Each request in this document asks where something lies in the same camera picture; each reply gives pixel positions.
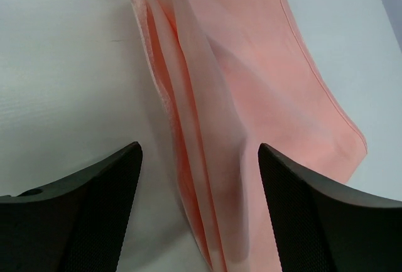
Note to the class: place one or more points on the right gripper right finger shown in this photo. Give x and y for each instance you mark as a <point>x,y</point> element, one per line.
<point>322,225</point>

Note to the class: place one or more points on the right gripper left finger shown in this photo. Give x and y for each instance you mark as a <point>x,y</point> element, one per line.
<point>77,223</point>

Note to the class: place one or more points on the pink cloth napkin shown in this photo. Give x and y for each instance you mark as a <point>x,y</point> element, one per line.
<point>233,74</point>

